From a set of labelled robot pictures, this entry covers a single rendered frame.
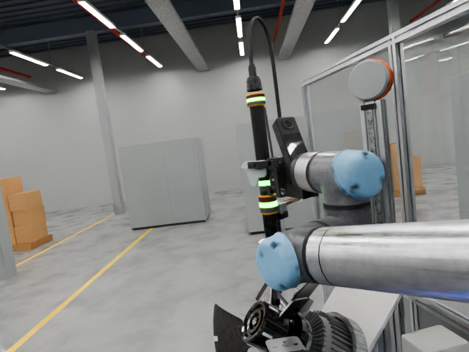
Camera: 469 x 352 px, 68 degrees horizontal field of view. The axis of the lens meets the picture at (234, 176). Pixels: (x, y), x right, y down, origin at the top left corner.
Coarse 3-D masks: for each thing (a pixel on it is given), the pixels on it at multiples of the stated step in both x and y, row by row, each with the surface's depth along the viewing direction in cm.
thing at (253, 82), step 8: (248, 72) 80; (248, 80) 79; (256, 80) 79; (248, 88) 79; (256, 88) 79; (264, 216) 82; (272, 216) 82; (264, 224) 83; (272, 224) 82; (272, 232) 82
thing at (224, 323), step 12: (216, 312) 122; (228, 312) 114; (216, 324) 121; (228, 324) 113; (240, 324) 107; (228, 336) 113; (240, 336) 108; (216, 348) 120; (228, 348) 114; (240, 348) 109
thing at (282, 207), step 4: (280, 204) 84; (284, 204) 85; (280, 208) 84; (284, 208) 85; (280, 212) 84; (284, 212) 84; (280, 216) 84; (284, 216) 84; (280, 220) 84; (284, 220) 85; (280, 224) 84; (284, 224) 85; (280, 228) 84; (284, 228) 85; (260, 240) 86
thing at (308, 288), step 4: (304, 284) 88; (308, 284) 88; (312, 284) 92; (316, 284) 95; (304, 288) 88; (308, 288) 92; (312, 288) 94; (300, 292) 88; (304, 292) 92; (308, 292) 94; (312, 292) 96; (296, 296) 88; (300, 296) 92; (304, 296) 94; (308, 296) 96; (292, 300) 89
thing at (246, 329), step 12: (264, 300) 96; (252, 312) 99; (264, 312) 92; (276, 312) 93; (252, 324) 96; (264, 324) 89; (276, 324) 91; (288, 324) 93; (300, 324) 94; (252, 336) 92; (264, 336) 89; (276, 336) 90; (288, 336) 92; (300, 336) 91; (264, 348) 90
